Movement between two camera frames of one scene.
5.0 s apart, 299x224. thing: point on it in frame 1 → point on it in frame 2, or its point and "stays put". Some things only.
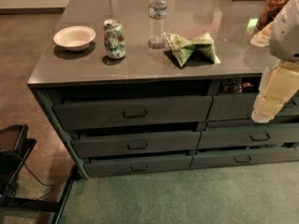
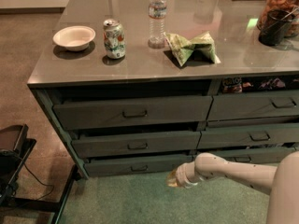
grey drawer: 131,112 stays put
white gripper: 286,35 → 183,175
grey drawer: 133,164 stays put
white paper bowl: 75,38 stays put
